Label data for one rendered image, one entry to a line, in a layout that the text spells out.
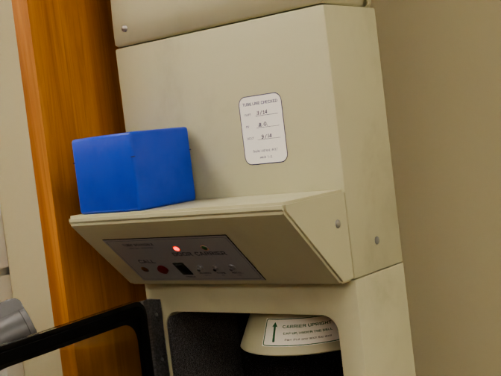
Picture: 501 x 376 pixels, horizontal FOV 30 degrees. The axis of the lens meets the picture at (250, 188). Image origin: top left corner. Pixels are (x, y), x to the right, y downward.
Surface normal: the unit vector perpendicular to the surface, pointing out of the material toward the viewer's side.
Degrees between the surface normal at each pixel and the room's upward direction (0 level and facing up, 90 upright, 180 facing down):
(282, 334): 67
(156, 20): 90
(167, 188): 90
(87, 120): 90
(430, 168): 90
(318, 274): 135
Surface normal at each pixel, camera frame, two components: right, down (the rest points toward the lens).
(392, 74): -0.60, 0.11
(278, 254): -0.34, 0.78
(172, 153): 0.79, -0.06
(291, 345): -0.31, -0.32
